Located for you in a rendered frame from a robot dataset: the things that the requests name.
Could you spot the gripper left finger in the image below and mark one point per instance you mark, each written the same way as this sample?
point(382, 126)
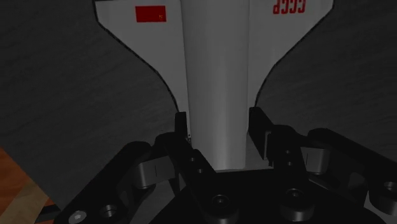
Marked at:
point(186, 155)

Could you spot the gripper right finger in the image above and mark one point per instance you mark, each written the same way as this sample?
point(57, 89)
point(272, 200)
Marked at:
point(288, 149)

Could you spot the white toy space shuttle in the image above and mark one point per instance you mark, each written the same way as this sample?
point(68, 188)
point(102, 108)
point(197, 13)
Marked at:
point(214, 77)

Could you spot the dark grey furniture surface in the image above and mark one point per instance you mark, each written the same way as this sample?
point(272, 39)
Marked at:
point(77, 108)

